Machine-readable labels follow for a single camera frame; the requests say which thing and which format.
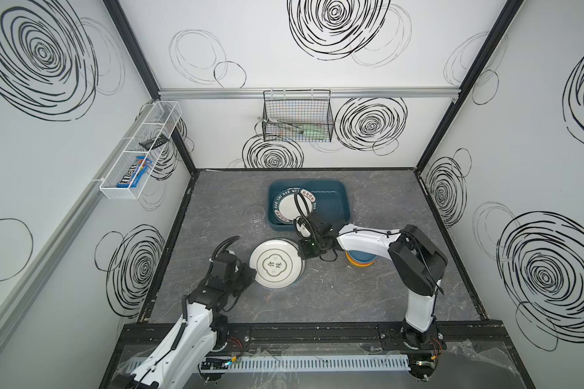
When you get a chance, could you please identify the teal plastic bin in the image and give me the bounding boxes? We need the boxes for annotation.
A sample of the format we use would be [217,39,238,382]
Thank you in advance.
[267,178,351,231]

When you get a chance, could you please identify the white slotted cable duct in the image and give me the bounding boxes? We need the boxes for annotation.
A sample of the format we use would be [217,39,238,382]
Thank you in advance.
[126,353,411,374]

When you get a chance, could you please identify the black corner frame post right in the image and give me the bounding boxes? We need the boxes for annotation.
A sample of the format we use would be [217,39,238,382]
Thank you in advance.
[415,0,524,173]

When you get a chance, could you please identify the black corner frame post left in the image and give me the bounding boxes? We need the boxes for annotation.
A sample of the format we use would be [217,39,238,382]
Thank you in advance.
[102,0,199,178]

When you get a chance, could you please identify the black remote on shelf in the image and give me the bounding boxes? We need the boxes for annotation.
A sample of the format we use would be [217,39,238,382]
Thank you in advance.
[139,134,169,151]

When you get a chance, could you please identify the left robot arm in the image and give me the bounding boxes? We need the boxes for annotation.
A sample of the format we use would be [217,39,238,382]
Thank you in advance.
[109,250,256,388]

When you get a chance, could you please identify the black corner frame post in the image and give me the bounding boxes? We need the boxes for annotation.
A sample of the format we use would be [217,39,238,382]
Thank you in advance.
[415,0,524,173]
[102,0,199,178]

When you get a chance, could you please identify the yellow bowl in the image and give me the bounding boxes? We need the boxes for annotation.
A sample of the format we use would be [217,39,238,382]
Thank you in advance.
[348,259,375,268]

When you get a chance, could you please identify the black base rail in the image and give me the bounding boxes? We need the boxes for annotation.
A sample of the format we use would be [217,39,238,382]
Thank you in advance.
[121,319,509,352]

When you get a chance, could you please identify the teal rimmed white plate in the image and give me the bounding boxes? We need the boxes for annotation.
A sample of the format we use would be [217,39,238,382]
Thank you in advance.
[271,187,317,225]

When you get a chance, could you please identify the orange bowl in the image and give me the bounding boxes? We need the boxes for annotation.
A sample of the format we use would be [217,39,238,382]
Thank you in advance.
[347,256,375,267]

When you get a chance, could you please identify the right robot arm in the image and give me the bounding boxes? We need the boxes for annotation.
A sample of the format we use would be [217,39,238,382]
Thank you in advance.
[293,215,448,349]

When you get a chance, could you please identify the left wall aluminium rail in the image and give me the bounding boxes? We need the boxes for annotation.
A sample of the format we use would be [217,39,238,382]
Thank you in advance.
[0,98,159,354]

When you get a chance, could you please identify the white plate quatrefoil motif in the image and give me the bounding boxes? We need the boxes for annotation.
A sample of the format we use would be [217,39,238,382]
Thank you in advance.
[249,238,305,289]

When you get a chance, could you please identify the blue candy packet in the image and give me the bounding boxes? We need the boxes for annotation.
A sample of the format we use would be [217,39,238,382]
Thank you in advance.
[116,156,152,189]

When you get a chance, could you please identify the green item in basket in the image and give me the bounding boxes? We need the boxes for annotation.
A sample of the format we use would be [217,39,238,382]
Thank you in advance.
[302,124,329,141]

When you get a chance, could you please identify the white wire wall shelf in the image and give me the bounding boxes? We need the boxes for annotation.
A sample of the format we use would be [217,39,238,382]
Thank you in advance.
[100,100,182,200]

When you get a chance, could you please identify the black wire wall basket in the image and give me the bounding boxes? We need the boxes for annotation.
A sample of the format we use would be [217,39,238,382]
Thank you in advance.
[259,97,335,143]

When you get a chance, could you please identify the blue bowl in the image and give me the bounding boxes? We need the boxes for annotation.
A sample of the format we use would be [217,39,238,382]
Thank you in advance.
[346,251,376,262]

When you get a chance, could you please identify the metal tongs in basket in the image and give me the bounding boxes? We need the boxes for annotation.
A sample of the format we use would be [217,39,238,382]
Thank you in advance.
[257,117,305,135]

